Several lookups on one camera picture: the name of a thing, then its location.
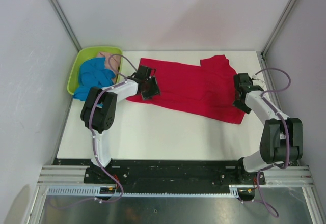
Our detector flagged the beige pink t shirt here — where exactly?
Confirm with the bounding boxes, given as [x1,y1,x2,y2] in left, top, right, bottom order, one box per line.
[96,51,121,73]

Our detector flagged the right aluminium side rail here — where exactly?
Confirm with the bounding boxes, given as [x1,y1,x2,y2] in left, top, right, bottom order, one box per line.
[256,51,295,158]

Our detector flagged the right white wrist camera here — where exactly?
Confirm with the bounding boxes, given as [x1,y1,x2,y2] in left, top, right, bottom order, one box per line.
[251,75,266,91]

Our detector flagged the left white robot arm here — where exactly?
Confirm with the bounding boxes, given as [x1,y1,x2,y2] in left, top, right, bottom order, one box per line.
[80,65,160,183]

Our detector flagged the aluminium frame post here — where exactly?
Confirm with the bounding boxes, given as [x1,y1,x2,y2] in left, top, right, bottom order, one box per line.
[261,0,299,58]
[48,0,82,52]

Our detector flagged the left aluminium frame post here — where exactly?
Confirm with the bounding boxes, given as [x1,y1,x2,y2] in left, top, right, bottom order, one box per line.
[48,0,82,52]

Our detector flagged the right aluminium frame post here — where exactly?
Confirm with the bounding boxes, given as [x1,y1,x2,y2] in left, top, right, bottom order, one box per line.
[261,0,299,58]

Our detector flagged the lime green plastic bin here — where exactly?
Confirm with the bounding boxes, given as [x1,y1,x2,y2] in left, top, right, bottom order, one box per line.
[67,46,123,95]

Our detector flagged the grey slotted cable duct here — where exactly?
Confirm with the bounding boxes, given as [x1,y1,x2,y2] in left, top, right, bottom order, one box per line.
[44,185,255,197]

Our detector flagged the blue t shirt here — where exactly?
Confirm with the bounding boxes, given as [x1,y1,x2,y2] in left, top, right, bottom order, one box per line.
[73,58,116,101]

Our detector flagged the aluminium front rail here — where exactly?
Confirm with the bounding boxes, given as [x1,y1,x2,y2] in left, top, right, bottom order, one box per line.
[38,165,314,187]

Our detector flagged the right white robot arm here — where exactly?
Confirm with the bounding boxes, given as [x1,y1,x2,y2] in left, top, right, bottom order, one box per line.
[233,73,303,184]

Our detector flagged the red t shirt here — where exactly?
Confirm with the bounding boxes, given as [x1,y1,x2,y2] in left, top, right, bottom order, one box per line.
[127,55,245,125]

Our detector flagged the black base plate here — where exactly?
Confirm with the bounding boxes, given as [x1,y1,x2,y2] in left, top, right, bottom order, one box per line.
[83,159,266,187]

